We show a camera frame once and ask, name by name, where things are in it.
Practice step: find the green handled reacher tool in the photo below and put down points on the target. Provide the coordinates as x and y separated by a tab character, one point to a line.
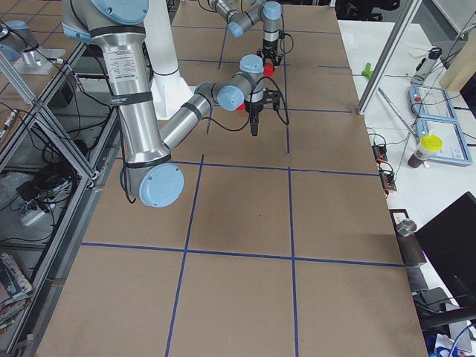
367	72

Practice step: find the teach pendant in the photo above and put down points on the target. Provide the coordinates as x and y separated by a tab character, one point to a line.
455	150
431	102

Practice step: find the red block of pair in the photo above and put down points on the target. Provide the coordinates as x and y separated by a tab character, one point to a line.
268	70

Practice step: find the black laptop monitor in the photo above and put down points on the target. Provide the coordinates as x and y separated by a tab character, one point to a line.
448	241

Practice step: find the aluminium frame post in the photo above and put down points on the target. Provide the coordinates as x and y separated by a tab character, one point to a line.
406	17

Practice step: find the cup with yellow lid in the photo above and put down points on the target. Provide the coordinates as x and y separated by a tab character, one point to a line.
428	146

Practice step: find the lower teach pendant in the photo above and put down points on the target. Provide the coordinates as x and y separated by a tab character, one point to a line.
455	150

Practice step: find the white power strip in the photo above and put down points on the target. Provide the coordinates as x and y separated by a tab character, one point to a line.
31	216

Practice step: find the small steel cup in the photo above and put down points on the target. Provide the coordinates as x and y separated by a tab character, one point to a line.
406	227

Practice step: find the upper teach pendant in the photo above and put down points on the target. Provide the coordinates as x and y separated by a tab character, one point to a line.
431	102

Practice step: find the white camera mast base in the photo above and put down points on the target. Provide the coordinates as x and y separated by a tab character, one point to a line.
169	89

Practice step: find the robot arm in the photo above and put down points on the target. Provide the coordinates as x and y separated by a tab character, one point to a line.
117	27
270	13

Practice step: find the orange connector board near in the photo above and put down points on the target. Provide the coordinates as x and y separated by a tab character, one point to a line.
387	177

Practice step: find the stack of books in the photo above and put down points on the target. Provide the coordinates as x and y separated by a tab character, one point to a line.
15	290

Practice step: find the orange connector board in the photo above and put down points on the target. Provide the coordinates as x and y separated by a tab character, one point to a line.
380	153
387	177

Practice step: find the orange connector board far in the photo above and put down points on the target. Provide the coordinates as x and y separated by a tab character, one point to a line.
380	153

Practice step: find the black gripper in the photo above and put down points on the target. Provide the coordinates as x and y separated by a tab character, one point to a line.
255	108
269	52

